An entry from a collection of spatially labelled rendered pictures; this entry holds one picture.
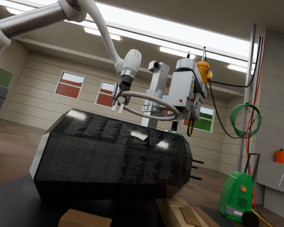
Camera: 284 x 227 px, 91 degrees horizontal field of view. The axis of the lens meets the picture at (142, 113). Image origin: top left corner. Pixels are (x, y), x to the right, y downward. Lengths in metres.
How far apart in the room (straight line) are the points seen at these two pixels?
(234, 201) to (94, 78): 7.79
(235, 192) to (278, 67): 3.28
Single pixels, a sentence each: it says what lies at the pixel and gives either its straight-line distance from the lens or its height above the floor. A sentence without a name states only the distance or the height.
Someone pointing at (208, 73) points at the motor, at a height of 1.91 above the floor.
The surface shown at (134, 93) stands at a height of 0.94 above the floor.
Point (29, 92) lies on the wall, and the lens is 9.64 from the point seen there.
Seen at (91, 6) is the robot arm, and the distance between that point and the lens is 1.08.
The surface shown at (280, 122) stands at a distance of 4.27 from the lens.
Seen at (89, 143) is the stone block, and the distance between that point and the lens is 1.16.
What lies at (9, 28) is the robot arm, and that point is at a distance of 1.23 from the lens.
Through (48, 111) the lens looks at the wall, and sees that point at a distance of 8.84.
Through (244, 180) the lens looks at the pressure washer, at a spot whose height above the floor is 0.50.
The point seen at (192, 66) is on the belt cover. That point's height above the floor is 1.61.
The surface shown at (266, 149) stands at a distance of 3.98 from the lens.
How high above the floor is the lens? 0.70
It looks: 10 degrees up
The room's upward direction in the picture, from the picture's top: 14 degrees clockwise
